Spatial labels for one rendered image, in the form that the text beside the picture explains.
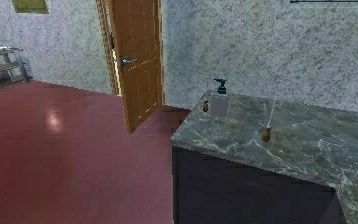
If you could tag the grey soap dispenser bottle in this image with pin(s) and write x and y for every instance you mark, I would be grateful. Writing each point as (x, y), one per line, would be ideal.
(219, 101)

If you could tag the brown wooden room door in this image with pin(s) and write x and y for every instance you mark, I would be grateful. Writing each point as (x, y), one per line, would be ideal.
(138, 40)

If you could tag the dark marble top counter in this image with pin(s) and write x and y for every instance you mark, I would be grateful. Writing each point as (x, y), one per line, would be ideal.
(287, 160)

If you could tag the wooden metal frame shelf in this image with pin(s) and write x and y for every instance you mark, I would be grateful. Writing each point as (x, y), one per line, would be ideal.
(7, 68)

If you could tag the green framed wall picture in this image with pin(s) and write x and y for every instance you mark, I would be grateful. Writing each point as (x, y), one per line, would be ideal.
(30, 5)

